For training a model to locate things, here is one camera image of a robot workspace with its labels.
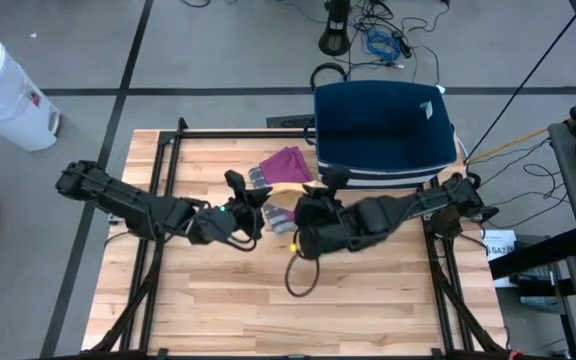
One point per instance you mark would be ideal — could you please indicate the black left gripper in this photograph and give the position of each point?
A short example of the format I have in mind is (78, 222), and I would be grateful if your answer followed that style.
(248, 215)

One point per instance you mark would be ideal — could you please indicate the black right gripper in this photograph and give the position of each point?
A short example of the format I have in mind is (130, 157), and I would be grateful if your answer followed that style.
(320, 215)

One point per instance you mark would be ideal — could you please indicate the yellow checked towel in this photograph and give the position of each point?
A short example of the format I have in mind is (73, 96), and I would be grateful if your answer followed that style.
(288, 192)

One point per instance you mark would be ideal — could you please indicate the magenta towel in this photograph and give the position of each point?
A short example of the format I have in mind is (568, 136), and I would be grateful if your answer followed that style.
(285, 165)

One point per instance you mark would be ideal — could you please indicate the grey white-checked towel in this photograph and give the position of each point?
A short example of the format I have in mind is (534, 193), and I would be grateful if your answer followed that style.
(280, 220)

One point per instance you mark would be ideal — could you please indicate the navy white striped basket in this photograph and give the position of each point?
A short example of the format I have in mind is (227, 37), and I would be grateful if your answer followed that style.
(383, 130)

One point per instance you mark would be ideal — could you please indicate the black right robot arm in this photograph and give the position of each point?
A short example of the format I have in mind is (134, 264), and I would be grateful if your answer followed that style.
(408, 205)

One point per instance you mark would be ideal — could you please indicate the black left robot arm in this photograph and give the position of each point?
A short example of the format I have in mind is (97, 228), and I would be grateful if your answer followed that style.
(128, 200)

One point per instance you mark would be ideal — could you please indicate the green white basket tag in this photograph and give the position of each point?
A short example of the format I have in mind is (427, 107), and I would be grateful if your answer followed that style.
(426, 109)

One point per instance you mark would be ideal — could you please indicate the white power adapter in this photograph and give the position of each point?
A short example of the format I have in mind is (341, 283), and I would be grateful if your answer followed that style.
(440, 89)

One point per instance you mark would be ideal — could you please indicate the black floor stand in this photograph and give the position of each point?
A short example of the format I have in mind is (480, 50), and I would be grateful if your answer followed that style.
(335, 35)

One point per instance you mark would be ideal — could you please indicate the white paper sheet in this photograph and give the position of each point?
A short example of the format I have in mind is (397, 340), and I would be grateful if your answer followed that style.
(500, 247)

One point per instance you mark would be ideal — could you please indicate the black desk crossbar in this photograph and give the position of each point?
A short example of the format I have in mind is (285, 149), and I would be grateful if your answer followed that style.
(538, 252)

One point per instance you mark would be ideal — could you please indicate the white trash bin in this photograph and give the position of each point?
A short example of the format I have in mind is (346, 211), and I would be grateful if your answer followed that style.
(3, 95)

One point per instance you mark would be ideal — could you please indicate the black table frame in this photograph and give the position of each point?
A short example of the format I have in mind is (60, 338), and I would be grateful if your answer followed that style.
(243, 134)

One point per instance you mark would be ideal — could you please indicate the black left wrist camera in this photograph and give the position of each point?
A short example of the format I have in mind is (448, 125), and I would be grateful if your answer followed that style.
(210, 227)

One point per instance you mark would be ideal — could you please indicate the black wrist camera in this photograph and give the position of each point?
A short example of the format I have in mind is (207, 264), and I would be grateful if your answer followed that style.
(210, 227)
(318, 242)

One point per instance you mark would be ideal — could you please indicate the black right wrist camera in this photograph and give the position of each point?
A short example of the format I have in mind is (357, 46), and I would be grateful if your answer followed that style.
(318, 242)

